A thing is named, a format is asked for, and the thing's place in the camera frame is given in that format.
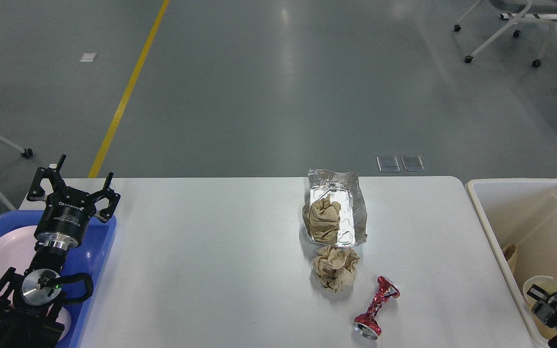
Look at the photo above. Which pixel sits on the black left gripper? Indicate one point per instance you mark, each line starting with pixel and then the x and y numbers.
pixel 63 222

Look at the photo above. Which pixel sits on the white paper cup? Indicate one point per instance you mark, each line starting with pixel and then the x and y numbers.
pixel 548 284

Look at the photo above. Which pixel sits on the pink plate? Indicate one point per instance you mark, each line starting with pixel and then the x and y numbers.
pixel 31 288

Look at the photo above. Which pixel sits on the brown paper ball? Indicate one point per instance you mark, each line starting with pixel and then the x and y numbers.
pixel 335 267

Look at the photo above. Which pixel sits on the aluminium foil container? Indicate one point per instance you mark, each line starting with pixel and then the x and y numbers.
pixel 342 187

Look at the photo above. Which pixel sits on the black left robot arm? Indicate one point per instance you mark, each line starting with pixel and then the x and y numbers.
pixel 49 186

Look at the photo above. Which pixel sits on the blue plastic tray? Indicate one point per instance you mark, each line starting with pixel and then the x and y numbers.
pixel 97 251

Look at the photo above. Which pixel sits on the beige plastic bin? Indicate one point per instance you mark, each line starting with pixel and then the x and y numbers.
pixel 521 211

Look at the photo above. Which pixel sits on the white floor marker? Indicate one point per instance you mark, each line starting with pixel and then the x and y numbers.
pixel 88 57

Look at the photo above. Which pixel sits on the crushed red can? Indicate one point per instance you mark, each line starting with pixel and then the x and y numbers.
pixel 366 323

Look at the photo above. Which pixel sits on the right floor socket plate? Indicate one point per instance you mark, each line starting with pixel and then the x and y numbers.
pixel 413 163

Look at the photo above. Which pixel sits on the floor socket plate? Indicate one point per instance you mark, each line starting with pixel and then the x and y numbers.
pixel 413 163
pixel 388 164

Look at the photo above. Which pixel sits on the left floor socket plate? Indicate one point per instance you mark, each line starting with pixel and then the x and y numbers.
pixel 388 164

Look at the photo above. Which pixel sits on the white chair base bar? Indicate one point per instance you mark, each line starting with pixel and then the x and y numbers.
pixel 506 16

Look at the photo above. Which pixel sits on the white office chair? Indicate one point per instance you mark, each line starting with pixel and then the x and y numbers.
pixel 521 7

